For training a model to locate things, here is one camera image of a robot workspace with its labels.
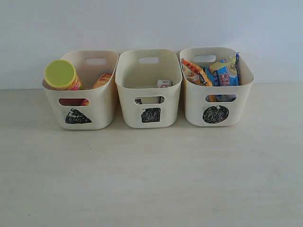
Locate purple juice carton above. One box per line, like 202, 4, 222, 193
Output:
134, 98, 143, 105

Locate white milk carton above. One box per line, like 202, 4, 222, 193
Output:
157, 79, 172, 88

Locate orange instant noodle packet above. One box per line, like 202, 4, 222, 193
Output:
181, 58, 213, 87

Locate yellow Lays chips can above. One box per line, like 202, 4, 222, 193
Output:
91, 73, 112, 89

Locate blue instant noodle packet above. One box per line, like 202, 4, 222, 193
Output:
203, 52, 241, 102

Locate pink Lays chips can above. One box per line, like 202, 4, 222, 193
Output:
44, 59, 90, 107

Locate cream bin hexagon mark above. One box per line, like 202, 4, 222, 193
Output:
114, 48, 183, 128

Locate cream bin triangle mark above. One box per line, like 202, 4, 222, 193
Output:
42, 50, 119, 130

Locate cream bin circle mark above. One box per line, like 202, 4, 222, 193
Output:
179, 47, 255, 127

